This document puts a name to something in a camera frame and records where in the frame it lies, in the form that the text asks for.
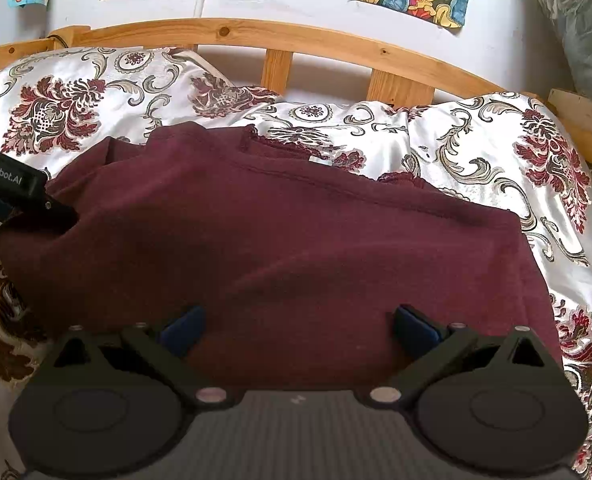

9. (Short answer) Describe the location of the floral satin bedspread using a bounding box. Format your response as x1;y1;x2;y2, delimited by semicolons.
0;45;592;480

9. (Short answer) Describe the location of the wooden bed frame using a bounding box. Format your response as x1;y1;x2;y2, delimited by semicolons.
0;17;592;181

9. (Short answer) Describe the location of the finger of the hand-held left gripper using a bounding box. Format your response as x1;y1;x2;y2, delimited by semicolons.
7;192;81;236

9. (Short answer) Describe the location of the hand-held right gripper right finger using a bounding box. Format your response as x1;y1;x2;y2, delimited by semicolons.
368;305;552;407

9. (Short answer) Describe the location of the maroon knit sweater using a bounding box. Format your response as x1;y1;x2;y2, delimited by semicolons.
0;121;564;393

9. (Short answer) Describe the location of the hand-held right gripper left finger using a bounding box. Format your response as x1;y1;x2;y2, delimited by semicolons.
46;305;237;407

